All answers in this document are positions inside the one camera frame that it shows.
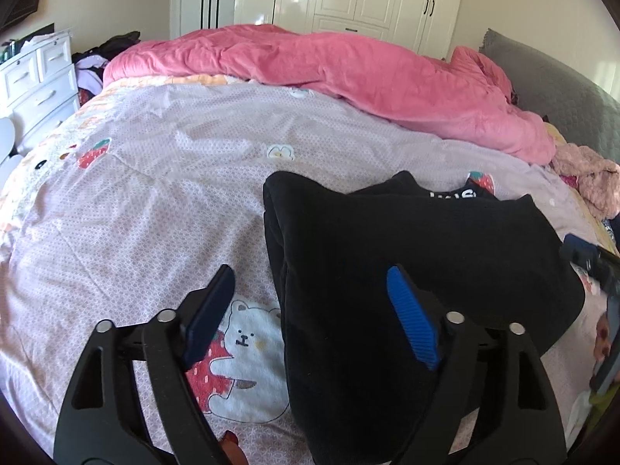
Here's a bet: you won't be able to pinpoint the black printed garment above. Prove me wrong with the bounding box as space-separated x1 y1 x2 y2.
263 169 586 465

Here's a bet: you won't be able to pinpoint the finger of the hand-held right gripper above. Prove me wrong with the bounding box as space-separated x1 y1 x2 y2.
559 233 620 301

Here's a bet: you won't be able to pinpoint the pink duvet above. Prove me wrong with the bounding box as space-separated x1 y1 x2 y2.
103 24 556 164

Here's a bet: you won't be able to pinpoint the white rounded chair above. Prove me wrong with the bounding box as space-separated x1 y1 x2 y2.
0 116 26 176

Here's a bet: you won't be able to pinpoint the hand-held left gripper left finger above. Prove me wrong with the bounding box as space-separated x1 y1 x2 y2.
52 264 236 465

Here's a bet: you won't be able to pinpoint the white door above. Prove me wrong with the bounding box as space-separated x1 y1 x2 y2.
180 0 238 40

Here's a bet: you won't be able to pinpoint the purple cartoon print bed sheet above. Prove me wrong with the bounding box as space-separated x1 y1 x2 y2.
0 75 620 465

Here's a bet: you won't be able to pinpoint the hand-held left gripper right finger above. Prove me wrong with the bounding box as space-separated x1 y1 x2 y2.
386 265 567 465

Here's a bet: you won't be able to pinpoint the yellow blanket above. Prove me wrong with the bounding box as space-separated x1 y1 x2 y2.
543 122 568 148

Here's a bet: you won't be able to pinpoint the pink fluffy garment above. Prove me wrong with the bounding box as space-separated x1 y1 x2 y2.
552 144 620 221

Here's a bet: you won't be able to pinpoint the pile of dark clothes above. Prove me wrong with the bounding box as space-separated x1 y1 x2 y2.
72 31 141 103

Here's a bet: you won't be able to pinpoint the white papers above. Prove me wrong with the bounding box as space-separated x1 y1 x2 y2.
14 28 73 54

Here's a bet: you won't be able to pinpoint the dark blue cloth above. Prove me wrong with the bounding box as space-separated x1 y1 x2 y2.
603 213 620 253

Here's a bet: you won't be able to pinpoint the white dresser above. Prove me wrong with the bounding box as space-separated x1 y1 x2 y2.
0 29 81 156

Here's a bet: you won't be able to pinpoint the grey padded headboard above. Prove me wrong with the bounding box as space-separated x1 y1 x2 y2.
479 29 620 165

